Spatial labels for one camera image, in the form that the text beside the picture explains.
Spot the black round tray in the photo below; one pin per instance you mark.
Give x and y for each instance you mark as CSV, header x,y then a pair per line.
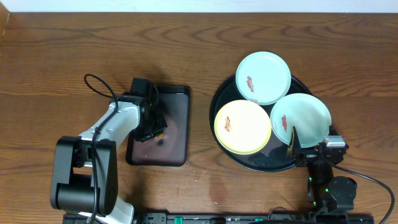
x,y
271,158

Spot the yellow plate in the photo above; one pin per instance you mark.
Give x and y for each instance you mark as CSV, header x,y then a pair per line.
x,y
242,127

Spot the black rectangular water tray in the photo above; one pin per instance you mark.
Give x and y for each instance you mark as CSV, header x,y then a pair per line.
x,y
172,150

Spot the green and orange sponge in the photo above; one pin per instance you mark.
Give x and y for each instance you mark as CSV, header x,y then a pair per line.
x,y
159,137

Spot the light blue plate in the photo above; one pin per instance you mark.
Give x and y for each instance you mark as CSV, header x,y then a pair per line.
x,y
303,112
263,78

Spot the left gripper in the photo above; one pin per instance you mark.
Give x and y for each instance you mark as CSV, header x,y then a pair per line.
x,y
150,132

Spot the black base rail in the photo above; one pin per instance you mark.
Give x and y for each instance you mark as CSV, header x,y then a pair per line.
x,y
162,218

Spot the light blue plate near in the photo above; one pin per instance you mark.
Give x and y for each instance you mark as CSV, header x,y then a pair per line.
x,y
303,112

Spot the light blue plate far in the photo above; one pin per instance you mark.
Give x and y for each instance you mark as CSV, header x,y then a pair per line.
x,y
263,78

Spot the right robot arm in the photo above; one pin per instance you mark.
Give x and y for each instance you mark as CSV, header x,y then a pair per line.
x,y
332,196

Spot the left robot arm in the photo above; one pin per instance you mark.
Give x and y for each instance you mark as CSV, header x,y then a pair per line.
x,y
85,170

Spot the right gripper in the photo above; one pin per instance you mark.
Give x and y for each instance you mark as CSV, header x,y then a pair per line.
x,y
307,156

